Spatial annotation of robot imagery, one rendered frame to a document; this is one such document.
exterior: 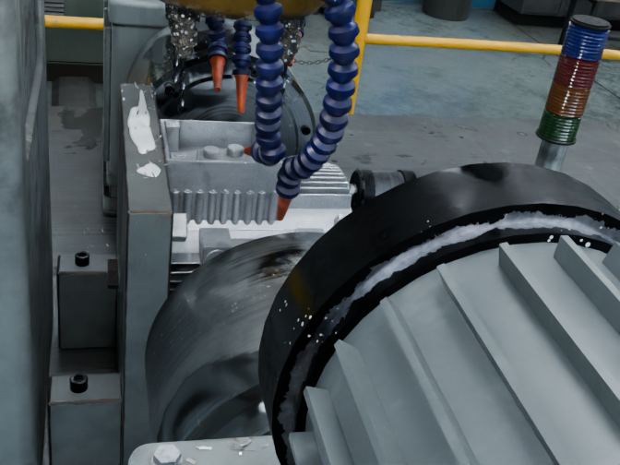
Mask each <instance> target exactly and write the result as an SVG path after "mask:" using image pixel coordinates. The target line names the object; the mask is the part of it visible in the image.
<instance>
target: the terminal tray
mask: <svg viewBox="0 0 620 465"><path fill-rule="evenodd" d="M169 122H175V123H176V125H168V123H169ZM160 126H161V134H162V136H161V137H162V143H163V147H164V148H165V151H164V155H165V160H166V164H167V165H166V166H167V173H168V178H169V185H170V190H171V196H172V202H173V213H186V214H187V224H188V223H189V222H190V221H195V223H196V224H197V225H199V224H201V223H202V221H207V222H208V224H209V225H212V224H213V223H214V221H219V222H220V224H221V225H224V224H226V222H227V221H232V224H233V225H237V224H238V222H239V221H244V224H245V225H249V224H250V222H251V221H256V224H257V225H261V224H262V222H263V221H267V222H268V224H269V225H273V224H274V221H277V218H276V216H277V207H278V198H279V195H278V194H277V192H276V189H275V186H276V183H277V182H278V178H277V172H278V170H279V169H280V167H281V165H282V163H283V161H284V159H285V158H283V159H282V160H280V162H279V163H278V164H277V165H275V166H271V167H268V166H265V165H263V164H261V163H257V162H256V161H254V160H253V158H252V156H249V155H246V154H244V149H245V148H247V147H250V146H252V145H253V143H254V142H255V141H256V133H257V131H256V129H255V123H247V122H221V121H195V120H169V119H161V120H160ZM174 153H181V154H182V155H183V156H182V157H174V156H173V154H174ZM168 163H169V164H168Z"/></svg>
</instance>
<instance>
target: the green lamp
mask: <svg viewBox="0 0 620 465"><path fill-rule="evenodd" d="M582 117H583V115H582V116H580V117H577V118H571V117H564V116H561V115H557V114H555V113H551V112H550V111H548V110H547V109H546V108H545V106H544V109H543V113H542V118H541V122H540V124H539V127H538V133H539V135H541V136H542V137H544V138H546V139H549V140H552V141H554V142H559V143H571V142H573V141H575V139H576V135H577V132H578V128H579V126H580V123H581V122H580V121H581V120H582Z"/></svg>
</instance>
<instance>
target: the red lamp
mask: <svg viewBox="0 0 620 465"><path fill-rule="evenodd" d="M559 55H560V56H559V58H558V59H559V60H558V61H557V65H556V68H555V72H554V77H553V80H554V81H555V82H556V83H557V84H559V85H561V86H564V87H567V88H570V89H580V90H585V89H591V88H592V85H593V81H594V79H595V75H596V72H597V71H598V67H599V64H600V61H601V60H599V61H583V60H579V59H576V58H573V57H570V56H568V55H566V54H564V53H563V52H562V51H561V54H559Z"/></svg>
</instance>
